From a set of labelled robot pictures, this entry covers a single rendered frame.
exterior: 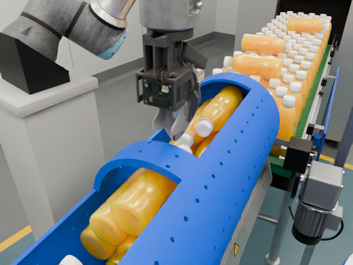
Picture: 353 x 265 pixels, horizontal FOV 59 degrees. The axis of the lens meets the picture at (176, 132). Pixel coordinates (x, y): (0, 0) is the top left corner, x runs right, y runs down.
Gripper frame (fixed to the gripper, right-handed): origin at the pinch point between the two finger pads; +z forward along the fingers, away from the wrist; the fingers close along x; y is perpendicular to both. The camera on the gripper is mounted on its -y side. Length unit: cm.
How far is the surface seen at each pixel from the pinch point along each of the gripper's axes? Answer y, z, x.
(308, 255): -78, 108, 36
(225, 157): -1.8, 3.8, 9.4
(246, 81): -32.8, 0.9, 4.0
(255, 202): -26.6, 35.7, 12.7
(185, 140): -14.3, 11.7, -4.8
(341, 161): -78, 46, 36
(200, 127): -14.2, 6.6, -0.8
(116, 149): -129, 124, -126
